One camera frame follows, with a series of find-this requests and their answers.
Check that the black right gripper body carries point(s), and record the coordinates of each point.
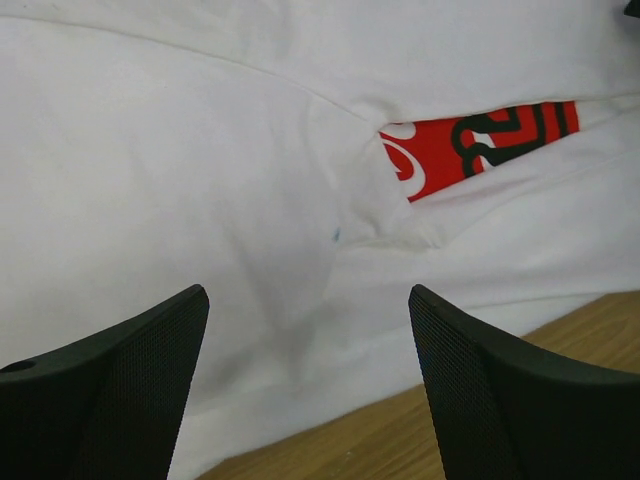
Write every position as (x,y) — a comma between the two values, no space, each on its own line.
(632,10)

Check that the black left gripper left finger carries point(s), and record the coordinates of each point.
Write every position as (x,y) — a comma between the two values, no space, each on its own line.
(108,406)

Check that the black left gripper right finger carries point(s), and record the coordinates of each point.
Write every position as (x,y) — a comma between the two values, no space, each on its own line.
(503,408)

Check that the white printed t-shirt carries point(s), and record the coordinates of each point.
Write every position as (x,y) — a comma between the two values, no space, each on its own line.
(308,163)

